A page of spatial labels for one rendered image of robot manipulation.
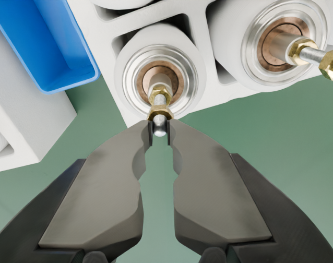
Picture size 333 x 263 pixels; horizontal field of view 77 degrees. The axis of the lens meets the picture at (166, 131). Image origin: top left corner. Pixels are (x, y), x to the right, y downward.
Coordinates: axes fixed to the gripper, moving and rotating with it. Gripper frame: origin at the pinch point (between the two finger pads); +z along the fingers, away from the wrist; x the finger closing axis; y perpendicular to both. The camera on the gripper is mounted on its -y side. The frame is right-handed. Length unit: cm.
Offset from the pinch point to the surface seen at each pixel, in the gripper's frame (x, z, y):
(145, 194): -7, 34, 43
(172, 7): 1.6, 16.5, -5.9
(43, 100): -22.3, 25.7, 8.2
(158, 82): -0.2, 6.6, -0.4
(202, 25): 5.0, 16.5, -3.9
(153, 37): -0.5, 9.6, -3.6
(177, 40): 1.7, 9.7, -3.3
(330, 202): 52, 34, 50
